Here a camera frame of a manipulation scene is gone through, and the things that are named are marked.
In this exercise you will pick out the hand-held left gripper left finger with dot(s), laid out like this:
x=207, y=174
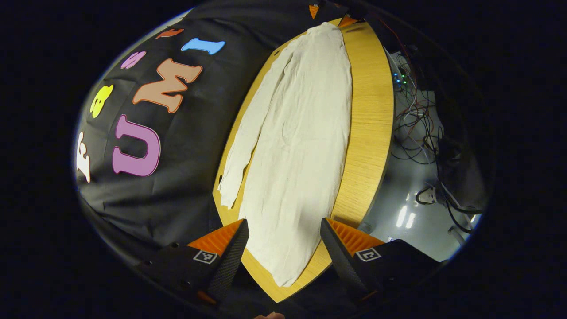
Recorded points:
x=230, y=261

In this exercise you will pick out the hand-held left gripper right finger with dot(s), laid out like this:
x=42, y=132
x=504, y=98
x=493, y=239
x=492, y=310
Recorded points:
x=341, y=261

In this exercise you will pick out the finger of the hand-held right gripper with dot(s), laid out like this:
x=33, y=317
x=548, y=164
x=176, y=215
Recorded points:
x=313, y=9
x=347, y=21

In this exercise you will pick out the electronics board with lights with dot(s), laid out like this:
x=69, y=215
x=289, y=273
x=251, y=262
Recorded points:
x=400, y=73

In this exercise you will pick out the black backdrop cloth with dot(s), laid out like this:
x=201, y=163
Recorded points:
x=190, y=177

